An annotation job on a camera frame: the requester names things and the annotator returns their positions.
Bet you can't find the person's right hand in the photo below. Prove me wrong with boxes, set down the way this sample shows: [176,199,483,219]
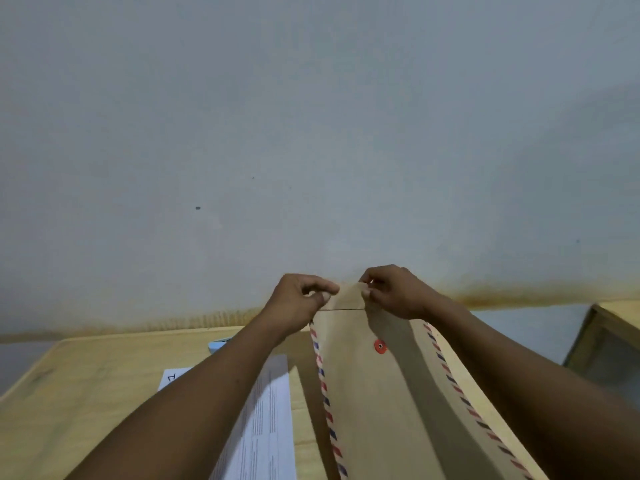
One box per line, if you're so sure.
[359,264,451,321]

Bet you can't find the person's left hand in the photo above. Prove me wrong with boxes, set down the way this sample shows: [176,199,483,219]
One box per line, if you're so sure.
[259,273,341,341]

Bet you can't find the brown envelope with striped edge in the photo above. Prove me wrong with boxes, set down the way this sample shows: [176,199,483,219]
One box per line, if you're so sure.
[309,282,551,480]

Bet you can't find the printed paper sheet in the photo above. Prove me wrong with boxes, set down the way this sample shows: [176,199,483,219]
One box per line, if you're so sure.
[157,354,297,480]

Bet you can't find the person's right forearm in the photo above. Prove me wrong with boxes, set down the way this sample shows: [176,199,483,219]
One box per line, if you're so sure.
[425,299,640,480]

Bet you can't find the person's left forearm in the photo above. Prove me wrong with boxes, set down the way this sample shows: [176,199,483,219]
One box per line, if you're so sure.
[65,314,301,480]

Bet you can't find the light wooden side table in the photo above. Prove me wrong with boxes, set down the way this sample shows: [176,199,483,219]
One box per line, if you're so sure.
[562,300,640,395]

